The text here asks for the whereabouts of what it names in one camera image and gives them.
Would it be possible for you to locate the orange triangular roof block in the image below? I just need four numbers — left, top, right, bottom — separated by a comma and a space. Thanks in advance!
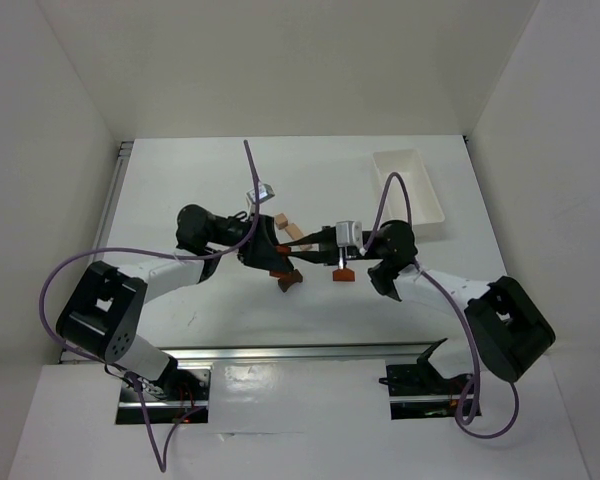
332, 268, 356, 282

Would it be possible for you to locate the long light wood block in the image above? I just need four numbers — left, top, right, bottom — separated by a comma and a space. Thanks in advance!
284, 223, 313, 251

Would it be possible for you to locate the white plastic bin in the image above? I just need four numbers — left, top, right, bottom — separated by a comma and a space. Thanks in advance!
373, 149, 445, 228

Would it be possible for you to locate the orange arch block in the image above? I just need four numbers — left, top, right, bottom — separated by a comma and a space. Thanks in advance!
269, 245, 291, 278

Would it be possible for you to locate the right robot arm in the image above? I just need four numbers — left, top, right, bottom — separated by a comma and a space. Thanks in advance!
277, 220, 556, 383

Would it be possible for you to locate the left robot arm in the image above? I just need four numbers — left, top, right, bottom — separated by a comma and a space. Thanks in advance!
56, 204, 301, 399

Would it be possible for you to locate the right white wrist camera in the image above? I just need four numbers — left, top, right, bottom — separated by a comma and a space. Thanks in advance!
335, 220, 364, 249

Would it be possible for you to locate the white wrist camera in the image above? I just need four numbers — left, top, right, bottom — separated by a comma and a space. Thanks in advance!
246, 182, 275, 206
335, 220, 364, 249

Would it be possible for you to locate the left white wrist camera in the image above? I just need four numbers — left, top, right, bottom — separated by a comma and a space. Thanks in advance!
246, 182, 275, 206

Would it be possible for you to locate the aluminium front rail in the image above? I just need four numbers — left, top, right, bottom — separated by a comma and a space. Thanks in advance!
164, 342, 433, 363

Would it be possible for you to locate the aluminium rail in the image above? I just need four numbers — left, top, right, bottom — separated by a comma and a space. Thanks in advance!
67, 141, 133, 341
164, 342, 433, 363

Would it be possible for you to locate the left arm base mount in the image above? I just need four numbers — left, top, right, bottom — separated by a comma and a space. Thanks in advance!
115, 368, 211, 425

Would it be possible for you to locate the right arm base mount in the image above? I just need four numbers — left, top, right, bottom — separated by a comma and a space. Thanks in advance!
378, 339, 470, 420

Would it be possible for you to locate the aluminium left rail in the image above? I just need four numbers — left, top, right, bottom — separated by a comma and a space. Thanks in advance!
67, 141, 133, 341

